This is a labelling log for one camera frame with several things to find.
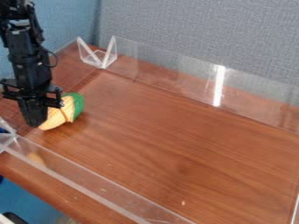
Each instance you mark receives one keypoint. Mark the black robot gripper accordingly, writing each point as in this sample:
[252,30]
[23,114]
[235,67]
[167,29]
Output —
[31,85]

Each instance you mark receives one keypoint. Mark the yellow green toy corn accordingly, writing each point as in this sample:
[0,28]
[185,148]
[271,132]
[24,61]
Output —
[65,114]

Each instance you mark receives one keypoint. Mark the clear acrylic left bracket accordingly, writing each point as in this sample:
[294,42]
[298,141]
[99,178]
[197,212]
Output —
[7,134]

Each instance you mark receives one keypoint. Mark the clear acrylic corner bracket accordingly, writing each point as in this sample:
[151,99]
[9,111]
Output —
[97,58]

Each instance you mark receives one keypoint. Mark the clear acrylic front wall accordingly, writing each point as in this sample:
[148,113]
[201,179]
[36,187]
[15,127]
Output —
[105,192]

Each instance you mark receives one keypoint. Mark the clear acrylic wall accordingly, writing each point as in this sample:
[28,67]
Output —
[105,192]
[251,96]

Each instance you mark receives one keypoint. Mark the clear acrylic back wall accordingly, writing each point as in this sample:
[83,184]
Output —
[251,96]

